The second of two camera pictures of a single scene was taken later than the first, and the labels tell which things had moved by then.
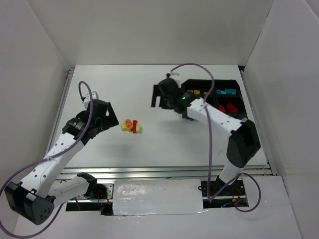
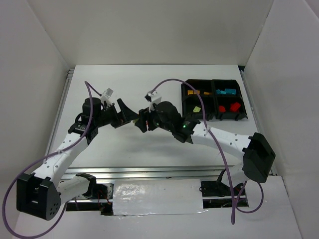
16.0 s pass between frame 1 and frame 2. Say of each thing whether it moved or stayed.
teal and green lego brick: stayed
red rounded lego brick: stayed
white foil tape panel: stayed
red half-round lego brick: moved
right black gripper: moved
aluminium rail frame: stayed
